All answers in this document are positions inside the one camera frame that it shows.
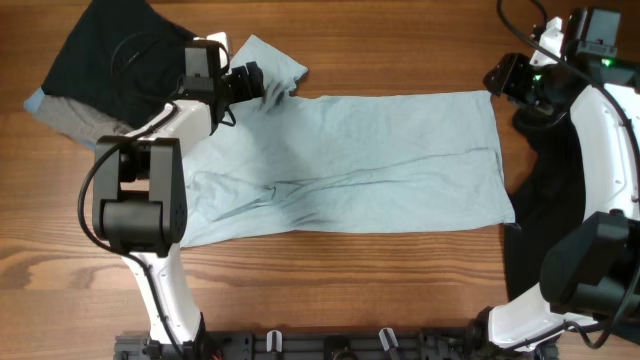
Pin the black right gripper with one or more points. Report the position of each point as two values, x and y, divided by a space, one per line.
508 72

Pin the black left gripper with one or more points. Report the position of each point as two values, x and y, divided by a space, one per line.
246 90

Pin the light blue t-shirt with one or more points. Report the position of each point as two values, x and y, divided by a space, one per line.
344 164

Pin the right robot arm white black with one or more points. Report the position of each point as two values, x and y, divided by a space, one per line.
572 255

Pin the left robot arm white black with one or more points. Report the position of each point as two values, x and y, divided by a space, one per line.
139 203

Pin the black garment pile right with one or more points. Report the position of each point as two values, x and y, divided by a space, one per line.
549 204

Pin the folded black garment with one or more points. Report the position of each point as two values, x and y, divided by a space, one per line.
121 58

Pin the folded grey garment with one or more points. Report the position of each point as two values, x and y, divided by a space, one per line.
80 122

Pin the folded light blue garment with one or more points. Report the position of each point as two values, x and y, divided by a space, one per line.
33 103

